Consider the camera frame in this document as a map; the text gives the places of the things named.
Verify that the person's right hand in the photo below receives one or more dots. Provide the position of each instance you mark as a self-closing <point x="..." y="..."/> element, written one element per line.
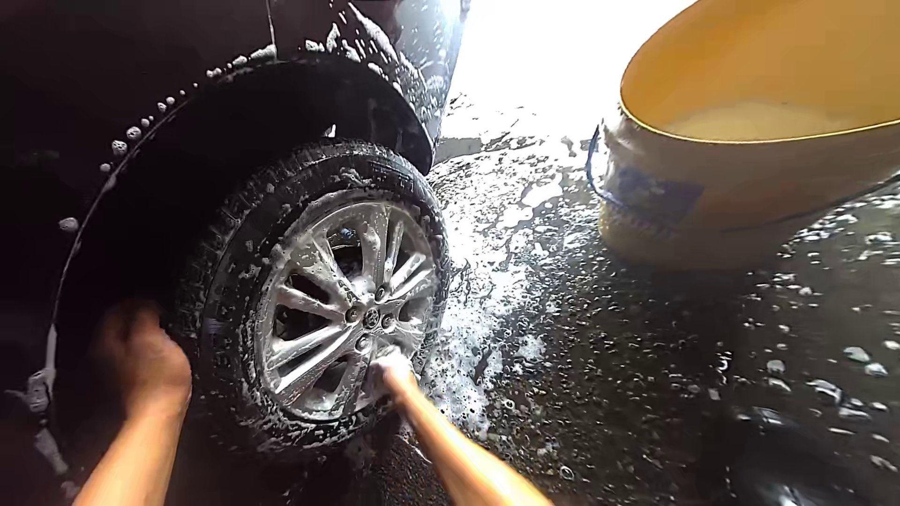
<point x="395" y="372"/>

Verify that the car wheel with silver rim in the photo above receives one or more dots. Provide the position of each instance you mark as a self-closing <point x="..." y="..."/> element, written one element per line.
<point x="235" y="309"/>

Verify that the person's right forearm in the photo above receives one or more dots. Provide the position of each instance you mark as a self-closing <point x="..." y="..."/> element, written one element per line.
<point x="467" y="457"/>

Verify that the person's left forearm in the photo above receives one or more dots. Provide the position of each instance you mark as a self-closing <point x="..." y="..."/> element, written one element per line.
<point x="135" y="453"/>

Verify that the dark car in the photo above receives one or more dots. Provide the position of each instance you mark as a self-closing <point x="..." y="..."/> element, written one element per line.
<point x="126" y="63"/>

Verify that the person's left hand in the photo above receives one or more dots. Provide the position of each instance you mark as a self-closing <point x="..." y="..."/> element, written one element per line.
<point x="158" y="369"/>

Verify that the large yellow bucket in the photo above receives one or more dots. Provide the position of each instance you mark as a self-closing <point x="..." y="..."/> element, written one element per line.
<point x="752" y="183"/>

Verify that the person's left fingers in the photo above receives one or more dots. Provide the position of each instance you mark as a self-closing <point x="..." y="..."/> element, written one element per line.
<point x="132" y="322"/>

